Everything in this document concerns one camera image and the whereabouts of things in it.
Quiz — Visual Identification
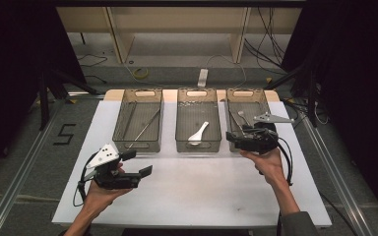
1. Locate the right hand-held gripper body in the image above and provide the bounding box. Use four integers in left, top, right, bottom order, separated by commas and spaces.
235, 112, 295, 155

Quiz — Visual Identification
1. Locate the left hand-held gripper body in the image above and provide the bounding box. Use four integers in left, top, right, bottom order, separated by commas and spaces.
86, 144, 142, 191

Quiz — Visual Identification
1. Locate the metal fork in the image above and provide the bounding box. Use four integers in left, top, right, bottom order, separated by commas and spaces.
237, 110, 253, 128

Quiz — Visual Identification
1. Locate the smoky clear plastic bin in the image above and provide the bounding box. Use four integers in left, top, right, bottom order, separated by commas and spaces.
224, 88, 280, 153
175, 88, 222, 153
112, 88, 163, 153

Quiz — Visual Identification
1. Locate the metal chopstick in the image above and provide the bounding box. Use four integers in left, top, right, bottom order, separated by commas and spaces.
122, 101, 138, 140
128, 108, 161, 149

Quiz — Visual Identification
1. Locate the person's left hand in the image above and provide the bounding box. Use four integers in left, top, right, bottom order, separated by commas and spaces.
83, 182, 133, 211

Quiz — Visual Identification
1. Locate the person's right hand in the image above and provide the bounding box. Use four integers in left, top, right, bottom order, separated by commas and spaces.
240, 147, 287, 189

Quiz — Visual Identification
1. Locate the white table mat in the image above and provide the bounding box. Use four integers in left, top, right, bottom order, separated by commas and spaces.
51, 99, 333, 229

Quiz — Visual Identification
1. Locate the white power strip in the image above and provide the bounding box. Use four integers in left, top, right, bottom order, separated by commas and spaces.
197, 68, 210, 89

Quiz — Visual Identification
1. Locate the black metal stand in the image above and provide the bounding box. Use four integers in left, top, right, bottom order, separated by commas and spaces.
37, 68, 101, 132
264, 63, 321, 129

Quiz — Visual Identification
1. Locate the yellow tape roll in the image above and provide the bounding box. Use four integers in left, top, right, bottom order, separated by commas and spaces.
133, 67, 150, 81

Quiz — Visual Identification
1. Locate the black curtain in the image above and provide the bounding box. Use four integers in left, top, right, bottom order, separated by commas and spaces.
281, 0, 378, 227
0, 0, 87, 185

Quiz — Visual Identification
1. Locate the light wooden shelf unit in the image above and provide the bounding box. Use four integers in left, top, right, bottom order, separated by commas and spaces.
55, 6, 303, 65

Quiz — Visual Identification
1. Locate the right hand-held gripper black cable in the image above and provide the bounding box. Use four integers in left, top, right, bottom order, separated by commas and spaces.
275, 137, 295, 187

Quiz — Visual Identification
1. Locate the hand-held gripper black cable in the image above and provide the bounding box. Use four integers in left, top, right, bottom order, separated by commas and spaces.
275, 137, 295, 187
73, 152, 96, 208

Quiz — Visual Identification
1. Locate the left hand-held gripper black cable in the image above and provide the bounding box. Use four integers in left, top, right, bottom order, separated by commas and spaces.
73, 152, 96, 208

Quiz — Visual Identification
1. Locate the white power cable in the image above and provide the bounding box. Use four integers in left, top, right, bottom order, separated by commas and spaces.
123, 53, 248, 89

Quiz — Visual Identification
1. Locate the aluminium floor rail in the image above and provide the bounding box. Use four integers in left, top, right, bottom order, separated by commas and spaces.
299, 112, 373, 236
0, 97, 65, 236

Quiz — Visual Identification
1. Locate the bundle of black cables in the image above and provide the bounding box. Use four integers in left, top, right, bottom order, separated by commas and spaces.
243, 6, 298, 77

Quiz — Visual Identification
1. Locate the thin black floor cable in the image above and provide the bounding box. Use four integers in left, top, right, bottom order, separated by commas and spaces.
75, 53, 109, 85

